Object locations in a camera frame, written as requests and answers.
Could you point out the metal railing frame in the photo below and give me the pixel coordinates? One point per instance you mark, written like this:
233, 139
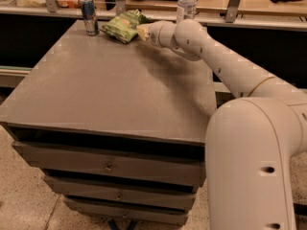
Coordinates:
264, 14

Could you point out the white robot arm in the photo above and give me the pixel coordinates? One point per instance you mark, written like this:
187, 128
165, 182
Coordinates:
250, 140

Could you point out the grey drawer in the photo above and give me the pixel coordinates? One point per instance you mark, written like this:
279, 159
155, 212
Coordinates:
112, 163
118, 193
125, 212

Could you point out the grey drawer cabinet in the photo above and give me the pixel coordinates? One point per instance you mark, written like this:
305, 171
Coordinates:
95, 92

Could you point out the bottom grey drawer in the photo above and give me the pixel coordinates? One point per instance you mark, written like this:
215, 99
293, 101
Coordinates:
125, 212

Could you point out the top grey drawer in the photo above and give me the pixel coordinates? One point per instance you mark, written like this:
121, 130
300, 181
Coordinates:
112, 163

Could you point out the clear plastic water bottle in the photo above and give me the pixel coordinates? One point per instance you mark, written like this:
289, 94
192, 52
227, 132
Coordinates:
186, 9

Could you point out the middle grey drawer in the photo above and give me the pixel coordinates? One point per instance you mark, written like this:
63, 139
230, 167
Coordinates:
118, 193

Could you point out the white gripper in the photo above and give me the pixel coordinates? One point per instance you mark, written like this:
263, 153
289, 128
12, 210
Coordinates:
153, 34

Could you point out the blue silver energy drink can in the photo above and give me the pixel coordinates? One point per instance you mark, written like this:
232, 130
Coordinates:
89, 16

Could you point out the green jalapeno chip bag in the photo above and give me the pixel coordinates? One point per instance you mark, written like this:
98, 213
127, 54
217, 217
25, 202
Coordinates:
124, 26

